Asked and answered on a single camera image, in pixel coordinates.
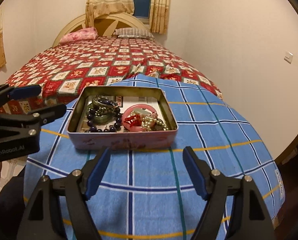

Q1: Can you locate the paper leaflet in tin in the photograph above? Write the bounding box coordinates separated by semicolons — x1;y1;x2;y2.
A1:
76;95;164;133

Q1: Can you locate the pink bangle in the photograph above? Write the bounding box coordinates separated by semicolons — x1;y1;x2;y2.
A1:
122;103;158;132

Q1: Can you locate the brown wooden door frame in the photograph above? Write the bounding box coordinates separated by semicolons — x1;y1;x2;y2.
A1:
275;135;298;165

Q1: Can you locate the cream wooden headboard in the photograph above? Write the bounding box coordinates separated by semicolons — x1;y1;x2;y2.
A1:
52;12;148;47

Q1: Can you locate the brown wooden bead bracelet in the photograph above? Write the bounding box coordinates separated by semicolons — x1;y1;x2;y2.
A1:
91;95;119;110

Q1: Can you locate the pink folded blanket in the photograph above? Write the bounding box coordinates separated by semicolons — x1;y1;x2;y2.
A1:
60;27;98;44

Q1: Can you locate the dark purple bead bracelet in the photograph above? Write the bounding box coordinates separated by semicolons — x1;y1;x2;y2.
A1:
85;100;122;133

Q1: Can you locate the striped pillow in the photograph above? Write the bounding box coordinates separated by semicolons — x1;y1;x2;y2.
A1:
113;28;154;40

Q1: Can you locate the red knot charm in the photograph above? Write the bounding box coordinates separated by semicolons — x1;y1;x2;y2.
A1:
123;114;142;128

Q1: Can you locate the red patterned bed quilt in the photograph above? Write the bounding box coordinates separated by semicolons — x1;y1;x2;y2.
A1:
0;37;222;114

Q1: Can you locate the right beige curtain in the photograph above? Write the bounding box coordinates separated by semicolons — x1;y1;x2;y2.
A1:
149;0;170;34

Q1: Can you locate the pearl bead bracelet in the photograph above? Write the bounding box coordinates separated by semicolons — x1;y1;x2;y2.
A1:
140;113;169;132

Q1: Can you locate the pink metal tin box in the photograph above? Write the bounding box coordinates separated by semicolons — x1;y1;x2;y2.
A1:
68;86;178;150

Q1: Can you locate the white wall switch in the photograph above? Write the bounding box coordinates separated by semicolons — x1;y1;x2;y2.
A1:
284;51;293;64

